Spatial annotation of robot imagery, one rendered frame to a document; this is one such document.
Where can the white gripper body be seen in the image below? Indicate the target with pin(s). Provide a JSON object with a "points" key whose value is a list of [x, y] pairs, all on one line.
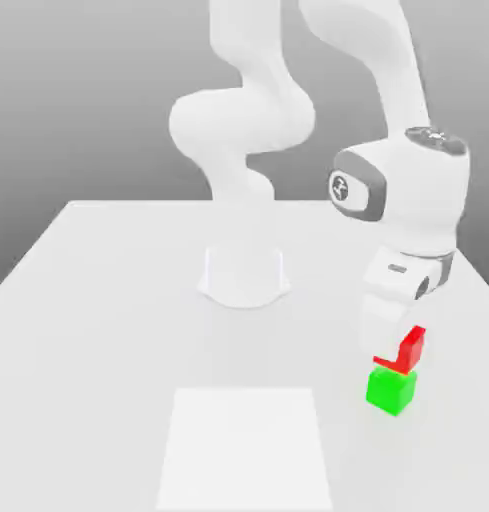
{"points": [[380, 324]]}

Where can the small red cube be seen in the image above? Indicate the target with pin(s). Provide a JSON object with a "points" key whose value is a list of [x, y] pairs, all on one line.
{"points": [[412, 351]]}

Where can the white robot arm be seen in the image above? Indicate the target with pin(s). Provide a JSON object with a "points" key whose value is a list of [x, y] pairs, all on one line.
{"points": [[420, 200]]}

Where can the small green cube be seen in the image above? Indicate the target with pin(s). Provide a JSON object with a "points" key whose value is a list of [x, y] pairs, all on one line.
{"points": [[390, 392]]}

